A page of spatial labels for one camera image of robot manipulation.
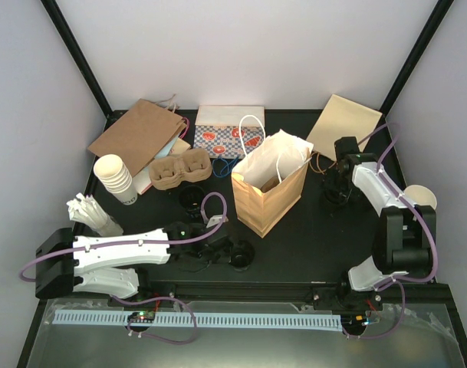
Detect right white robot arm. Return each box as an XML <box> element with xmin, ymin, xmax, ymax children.
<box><xmin>321</xmin><ymin>136</ymin><xmax>438</xmax><ymax>310</ymax></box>

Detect base circuit board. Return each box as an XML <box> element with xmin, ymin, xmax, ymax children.
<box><xmin>127</xmin><ymin>311</ymin><xmax>156</xmax><ymax>323</ymax></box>
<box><xmin>340</xmin><ymin>314</ymin><xmax>380</xmax><ymax>326</ymax></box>

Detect white wrapped straws bundle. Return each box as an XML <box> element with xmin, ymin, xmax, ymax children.
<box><xmin>67</xmin><ymin>193</ymin><xmax>123</xmax><ymax>237</ymax></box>

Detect brown kraft paper bag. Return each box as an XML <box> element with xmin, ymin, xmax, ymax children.
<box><xmin>88</xmin><ymin>99</ymin><xmax>186</xmax><ymax>176</ymax></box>

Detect right black frame post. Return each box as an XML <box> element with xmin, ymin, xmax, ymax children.
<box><xmin>379</xmin><ymin>0</ymin><xmax>455</xmax><ymax>114</ymax></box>

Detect pink white paper bag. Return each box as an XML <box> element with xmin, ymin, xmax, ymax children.
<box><xmin>133</xmin><ymin>117</ymin><xmax>191</xmax><ymax>195</ymax></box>

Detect orange paper bag white handles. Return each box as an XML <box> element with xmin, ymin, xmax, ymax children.
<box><xmin>231</xmin><ymin>130</ymin><xmax>314</xmax><ymax>238</ymax></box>

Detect black coffee cup open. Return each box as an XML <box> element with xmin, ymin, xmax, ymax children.
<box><xmin>179</xmin><ymin>185</ymin><xmax>205</xmax><ymax>222</ymax></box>

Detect left black frame post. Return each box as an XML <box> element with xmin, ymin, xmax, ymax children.
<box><xmin>41</xmin><ymin>0</ymin><xmax>113</xmax><ymax>118</ymax></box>

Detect stack paper cups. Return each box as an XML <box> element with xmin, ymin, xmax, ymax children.
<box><xmin>404</xmin><ymin>185</ymin><xmax>437</xmax><ymax>210</ymax></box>
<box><xmin>93</xmin><ymin>154</ymin><xmax>138</xmax><ymax>205</ymax></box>

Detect tan paper bag brown handles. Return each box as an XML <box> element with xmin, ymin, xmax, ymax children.
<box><xmin>306</xmin><ymin>94</ymin><xmax>383</xmax><ymax>174</ymax></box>

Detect left base circuit board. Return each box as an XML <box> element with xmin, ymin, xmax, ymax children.
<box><xmin>127</xmin><ymin>311</ymin><xmax>156</xmax><ymax>323</ymax></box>

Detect left stack paper cups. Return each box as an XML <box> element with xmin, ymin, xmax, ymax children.
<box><xmin>93</xmin><ymin>154</ymin><xmax>138</xmax><ymax>205</ymax></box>

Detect light blue cable duct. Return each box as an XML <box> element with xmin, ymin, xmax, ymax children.
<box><xmin>52</xmin><ymin>310</ymin><xmax>342</xmax><ymax>332</ymax></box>

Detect right base circuit board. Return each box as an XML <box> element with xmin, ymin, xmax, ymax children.
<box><xmin>340</xmin><ymin>314</ymin><xmax>380</xmax><ymax>326</ymax></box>

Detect black coffee cup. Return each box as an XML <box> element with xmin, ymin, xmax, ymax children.
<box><xmin>179</xmin><ymin>185</ymin><xmax>205</xmax><ymax>222</ymax></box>
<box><xmin>229</xmin><ymin>240</ymin><xmax>255</xmax><ymax>271</ymax></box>

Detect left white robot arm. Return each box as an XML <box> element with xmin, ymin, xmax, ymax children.
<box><xmin>31</xmin><ymin>217</ymin><xmax>238</xmax><ymax>306</ymax></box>

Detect blue checkered paper bag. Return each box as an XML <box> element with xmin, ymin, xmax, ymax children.
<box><xmin>193</xmin><ymin>105</ymin><xmax>265</xmax><ymax>159</ymax></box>

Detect single pulp cup carrier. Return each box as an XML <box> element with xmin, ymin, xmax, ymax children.
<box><xmin>260</xmin><ymin>176</ymin><xmax>282</xmax><ymax>193</ymax></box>

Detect right stack paper cups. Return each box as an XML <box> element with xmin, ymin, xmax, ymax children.
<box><xmin>404</xmin><ymin>185</ymin><xmax>437</xmax><ymax>210</ymax></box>

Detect black frame post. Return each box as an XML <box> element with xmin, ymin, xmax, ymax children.
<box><xmin>41</xmin><ymin>0</ymin><xmax>113</xmax><ymax>118</ymax></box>
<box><xmin>379</xmin><ymin>0</ymin><xmax>455</xmax><ymax>114</ymax></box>

